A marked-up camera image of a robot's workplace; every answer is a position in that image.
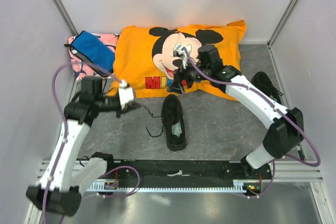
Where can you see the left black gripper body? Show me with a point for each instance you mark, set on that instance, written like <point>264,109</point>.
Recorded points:
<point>118,112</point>

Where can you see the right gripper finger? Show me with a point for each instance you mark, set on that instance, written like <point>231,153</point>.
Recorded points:
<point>180,89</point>
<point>174,86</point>

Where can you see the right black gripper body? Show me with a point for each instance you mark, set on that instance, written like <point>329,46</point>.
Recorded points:
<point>189,74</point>

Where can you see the black shoe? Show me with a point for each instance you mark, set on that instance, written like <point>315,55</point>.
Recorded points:
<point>263,82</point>
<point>173,122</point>

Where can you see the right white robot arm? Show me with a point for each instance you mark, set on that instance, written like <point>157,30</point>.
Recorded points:
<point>284,126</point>

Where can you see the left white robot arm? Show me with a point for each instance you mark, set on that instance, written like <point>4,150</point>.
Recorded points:
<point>59,191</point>

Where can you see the orange Mickey Mouse pillow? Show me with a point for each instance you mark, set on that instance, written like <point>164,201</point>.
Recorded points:
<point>145,56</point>

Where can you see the pink patterned cloth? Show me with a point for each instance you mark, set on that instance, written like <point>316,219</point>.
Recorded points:
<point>84,66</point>

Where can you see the blue cloth pouch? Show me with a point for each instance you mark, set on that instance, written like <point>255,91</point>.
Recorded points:
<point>92,51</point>

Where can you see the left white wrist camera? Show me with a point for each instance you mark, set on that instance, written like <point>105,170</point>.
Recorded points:
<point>126,93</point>

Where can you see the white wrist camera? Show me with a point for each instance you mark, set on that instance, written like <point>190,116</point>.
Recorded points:
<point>126,93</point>
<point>182,52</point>

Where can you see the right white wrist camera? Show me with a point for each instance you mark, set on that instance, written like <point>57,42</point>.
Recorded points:
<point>182,52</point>

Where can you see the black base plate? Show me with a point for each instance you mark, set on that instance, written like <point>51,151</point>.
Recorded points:
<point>190,174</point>

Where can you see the slotted grey cable duct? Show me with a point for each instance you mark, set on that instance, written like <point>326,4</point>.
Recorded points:
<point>238,187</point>

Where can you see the aluminium rail at right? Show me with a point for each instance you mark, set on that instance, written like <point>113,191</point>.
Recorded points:
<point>292,172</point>

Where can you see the right aluminium frame post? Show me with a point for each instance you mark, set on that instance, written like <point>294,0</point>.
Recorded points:
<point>282,22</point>

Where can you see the aluminium frame post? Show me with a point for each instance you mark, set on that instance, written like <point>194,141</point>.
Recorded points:
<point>65,16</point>
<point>282,22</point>

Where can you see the left aluminium frame post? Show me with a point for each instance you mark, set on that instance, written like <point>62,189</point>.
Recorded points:
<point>65,16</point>

